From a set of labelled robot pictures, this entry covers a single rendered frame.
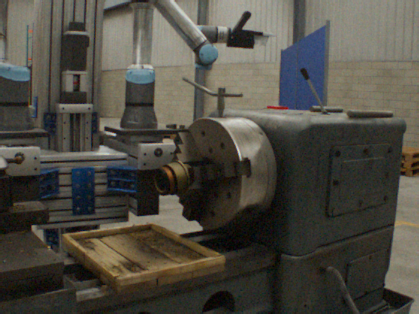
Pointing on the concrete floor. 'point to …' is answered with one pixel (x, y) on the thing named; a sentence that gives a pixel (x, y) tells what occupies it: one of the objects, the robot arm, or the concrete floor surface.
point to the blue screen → (305, 57)
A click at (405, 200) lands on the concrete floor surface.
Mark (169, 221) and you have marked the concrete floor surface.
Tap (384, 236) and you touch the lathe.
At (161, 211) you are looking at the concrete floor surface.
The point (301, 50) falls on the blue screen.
